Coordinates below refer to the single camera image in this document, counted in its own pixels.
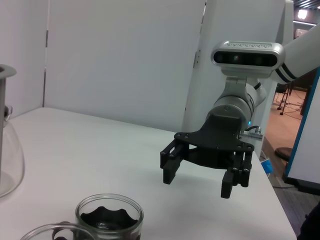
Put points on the glass teacup black base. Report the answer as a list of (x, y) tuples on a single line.
[(60, 231)]

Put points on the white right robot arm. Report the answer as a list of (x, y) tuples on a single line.
[(300, 50)]

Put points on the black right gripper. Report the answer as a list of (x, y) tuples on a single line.
[(215, 140)]

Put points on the blue-framed white partition board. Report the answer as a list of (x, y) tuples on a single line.
[(310, 150)]

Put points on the black chair legs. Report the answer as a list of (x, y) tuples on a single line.
[(283, 100)]

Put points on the glass carafe black lid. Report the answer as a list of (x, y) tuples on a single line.
[(12, 162)]

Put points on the round brown stool base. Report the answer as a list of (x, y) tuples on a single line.
[(283, 152)]

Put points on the glass jar with black lid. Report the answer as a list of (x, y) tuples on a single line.
[(110, 221)]

